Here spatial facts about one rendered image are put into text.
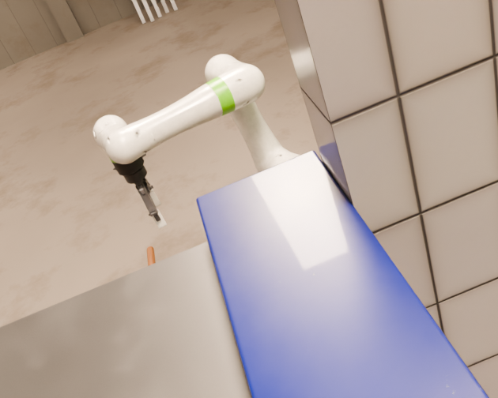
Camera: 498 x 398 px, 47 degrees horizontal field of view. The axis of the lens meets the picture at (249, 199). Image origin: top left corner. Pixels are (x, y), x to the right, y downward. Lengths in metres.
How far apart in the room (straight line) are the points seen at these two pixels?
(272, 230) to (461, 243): 0.23
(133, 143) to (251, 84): 0.40
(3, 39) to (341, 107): 10.30
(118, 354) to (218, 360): 0.12
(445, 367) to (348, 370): 0.07
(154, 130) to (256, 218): 1.10
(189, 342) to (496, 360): 0.47
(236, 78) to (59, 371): 1.26
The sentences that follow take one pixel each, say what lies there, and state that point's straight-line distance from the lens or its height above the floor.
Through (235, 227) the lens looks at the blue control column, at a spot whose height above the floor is 2.15.
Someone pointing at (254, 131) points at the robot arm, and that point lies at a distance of 2.05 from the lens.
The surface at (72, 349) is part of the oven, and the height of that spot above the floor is 2.10.
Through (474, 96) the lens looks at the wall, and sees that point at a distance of 0.62.
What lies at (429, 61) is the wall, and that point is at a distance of 0.58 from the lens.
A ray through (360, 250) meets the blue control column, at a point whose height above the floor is 2.15.
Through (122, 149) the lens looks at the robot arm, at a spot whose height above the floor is 1.82.
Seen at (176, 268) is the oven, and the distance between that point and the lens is 0.70.
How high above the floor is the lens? 2.53
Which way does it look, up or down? 34 degrees down
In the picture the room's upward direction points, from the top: 22 degrees counter-clockwise
